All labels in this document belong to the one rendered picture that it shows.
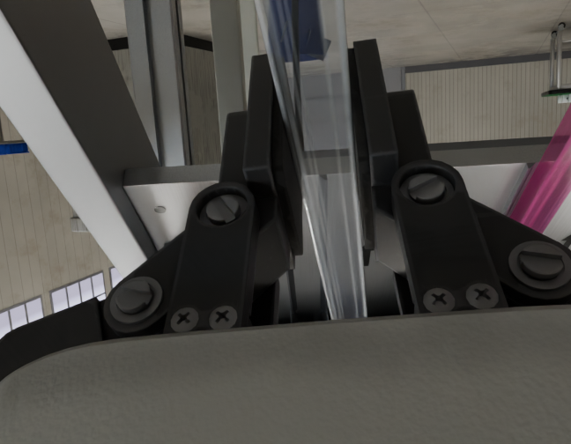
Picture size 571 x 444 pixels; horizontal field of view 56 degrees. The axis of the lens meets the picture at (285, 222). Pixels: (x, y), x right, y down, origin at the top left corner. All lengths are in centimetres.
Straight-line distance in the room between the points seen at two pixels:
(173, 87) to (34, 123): 28
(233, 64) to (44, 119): 42
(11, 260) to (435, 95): 803
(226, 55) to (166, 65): 15
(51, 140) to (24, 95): 2
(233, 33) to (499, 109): 984
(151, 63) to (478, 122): 999
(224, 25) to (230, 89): 7
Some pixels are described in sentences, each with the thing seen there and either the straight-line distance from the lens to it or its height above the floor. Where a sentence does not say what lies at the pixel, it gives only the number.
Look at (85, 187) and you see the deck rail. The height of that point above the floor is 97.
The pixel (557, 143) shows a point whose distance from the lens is 24.
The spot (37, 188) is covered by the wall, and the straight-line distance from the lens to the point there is 1060.
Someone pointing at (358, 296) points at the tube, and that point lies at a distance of 19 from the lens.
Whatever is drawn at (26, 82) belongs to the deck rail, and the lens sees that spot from 20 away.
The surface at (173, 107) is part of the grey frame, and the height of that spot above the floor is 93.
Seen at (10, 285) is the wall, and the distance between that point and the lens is 1028.
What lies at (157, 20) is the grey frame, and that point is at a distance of 49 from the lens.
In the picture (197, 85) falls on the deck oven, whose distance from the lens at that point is 570.
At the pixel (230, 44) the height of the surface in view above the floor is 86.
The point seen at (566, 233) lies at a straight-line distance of 32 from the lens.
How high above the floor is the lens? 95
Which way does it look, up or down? 10 degrees up
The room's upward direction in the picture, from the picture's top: 176 degrees clockwise
